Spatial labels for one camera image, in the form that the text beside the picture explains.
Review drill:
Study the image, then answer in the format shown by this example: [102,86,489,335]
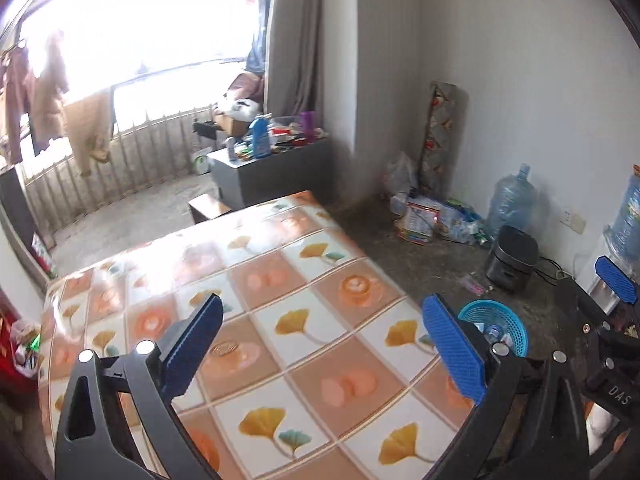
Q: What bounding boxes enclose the hanging beige garment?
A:
[63,88,115,178]

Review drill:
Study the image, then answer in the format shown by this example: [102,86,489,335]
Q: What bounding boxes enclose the black rice cooker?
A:
[485,226,539,292]

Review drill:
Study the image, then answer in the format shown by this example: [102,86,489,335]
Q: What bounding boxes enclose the small brown stool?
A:
[188,193,231,224]

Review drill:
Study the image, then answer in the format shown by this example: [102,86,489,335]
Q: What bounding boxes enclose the gray curtain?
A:
[265,0,323,116]

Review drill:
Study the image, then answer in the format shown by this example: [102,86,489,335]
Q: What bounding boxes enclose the blue plastic trash basket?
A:
[458,299,529,358]

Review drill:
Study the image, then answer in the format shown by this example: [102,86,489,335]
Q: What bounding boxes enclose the pink red bags pile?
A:
[1,304,41,396]

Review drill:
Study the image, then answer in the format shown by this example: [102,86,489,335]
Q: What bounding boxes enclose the gray storage cabinet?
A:
[207,139,334,210]

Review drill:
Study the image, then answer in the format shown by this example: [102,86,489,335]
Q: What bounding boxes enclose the blue detergent bottle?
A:
[250,115,271,159]

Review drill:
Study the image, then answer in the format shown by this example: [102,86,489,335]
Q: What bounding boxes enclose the metal balcony railing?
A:
[18,105,214,233]

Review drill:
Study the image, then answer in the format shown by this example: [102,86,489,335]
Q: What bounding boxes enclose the floor trash bag pile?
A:
[383,152,489,247]

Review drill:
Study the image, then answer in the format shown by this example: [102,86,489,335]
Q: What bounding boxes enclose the white water dispenser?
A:
[588,258,639,314]

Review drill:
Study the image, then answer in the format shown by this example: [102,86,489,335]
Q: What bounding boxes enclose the right white gloved hand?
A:
[586,402,629,462]

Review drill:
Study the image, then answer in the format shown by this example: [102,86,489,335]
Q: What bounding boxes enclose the hanging pink clothes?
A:
[1,38,68,165]

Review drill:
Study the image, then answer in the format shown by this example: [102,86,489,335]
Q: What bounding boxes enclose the purple cup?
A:
[299,110,317,142]

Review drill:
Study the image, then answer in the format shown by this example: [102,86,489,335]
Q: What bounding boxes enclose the rolled patterned mat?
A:
[418,80,469,200]

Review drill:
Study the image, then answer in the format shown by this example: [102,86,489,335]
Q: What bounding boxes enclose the wall power socket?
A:
[560,209,586,234]

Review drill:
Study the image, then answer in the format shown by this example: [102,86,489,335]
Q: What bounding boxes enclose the clear plastic pepsi bottle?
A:
[475,323,514,349]

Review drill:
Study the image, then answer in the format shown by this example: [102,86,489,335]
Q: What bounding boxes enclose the empty blue water jug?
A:
[485,164,537,242]

